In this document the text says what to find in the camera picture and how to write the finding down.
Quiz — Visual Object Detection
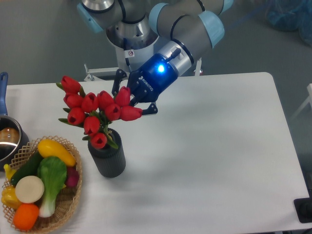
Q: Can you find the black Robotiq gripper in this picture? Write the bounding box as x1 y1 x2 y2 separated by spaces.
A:
112 53 178 116

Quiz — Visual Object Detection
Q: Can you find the red tulip bouquet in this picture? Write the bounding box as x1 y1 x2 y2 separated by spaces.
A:
56 76 143 149

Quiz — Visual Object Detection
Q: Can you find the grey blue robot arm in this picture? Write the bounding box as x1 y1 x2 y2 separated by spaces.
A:
77 0 233 115

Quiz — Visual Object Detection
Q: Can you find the dark grey ribbed vase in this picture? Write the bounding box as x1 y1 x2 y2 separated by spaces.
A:
88 128 126 178

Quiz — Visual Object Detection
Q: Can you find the purple red radish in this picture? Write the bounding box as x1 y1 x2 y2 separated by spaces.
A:
65 167 79 188

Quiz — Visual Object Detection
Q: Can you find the yellow squash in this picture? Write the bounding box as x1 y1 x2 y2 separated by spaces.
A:
38 139 77 167

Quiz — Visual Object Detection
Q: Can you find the green bok choy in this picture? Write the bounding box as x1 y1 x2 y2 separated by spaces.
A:
37 156 67 218

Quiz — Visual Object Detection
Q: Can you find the woven wicker basket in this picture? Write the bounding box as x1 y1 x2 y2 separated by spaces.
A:
0 136 82 234

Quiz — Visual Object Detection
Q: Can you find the dark green cucumber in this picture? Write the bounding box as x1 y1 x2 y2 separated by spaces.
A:
10 151 43 186

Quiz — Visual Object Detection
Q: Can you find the white round radish slice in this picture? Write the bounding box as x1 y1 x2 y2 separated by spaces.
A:
15 175 44 203

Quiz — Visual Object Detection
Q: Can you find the yellow banana tip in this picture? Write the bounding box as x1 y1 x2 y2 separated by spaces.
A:
3 164 17 181

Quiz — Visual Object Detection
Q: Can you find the yellow bell pepper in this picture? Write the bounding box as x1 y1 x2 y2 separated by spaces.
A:
1 185 22 210

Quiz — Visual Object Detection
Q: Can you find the orange fruit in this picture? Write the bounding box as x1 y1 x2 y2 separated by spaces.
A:
13 203 39 231

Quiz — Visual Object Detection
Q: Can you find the blue plastic bag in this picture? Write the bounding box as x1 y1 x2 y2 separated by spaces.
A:
265 0 312 46

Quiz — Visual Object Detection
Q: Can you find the black device at table edge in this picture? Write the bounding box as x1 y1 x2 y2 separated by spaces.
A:
293 197 312 223

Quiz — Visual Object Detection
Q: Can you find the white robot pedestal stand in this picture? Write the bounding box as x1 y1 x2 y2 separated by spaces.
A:
83 43 204 82

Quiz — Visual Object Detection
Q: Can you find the blue handled saucepan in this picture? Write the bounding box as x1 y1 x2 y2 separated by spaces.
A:
0 72 29 172

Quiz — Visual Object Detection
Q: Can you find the white frame at right edge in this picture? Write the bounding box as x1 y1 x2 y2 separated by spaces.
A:
290 83 312 121

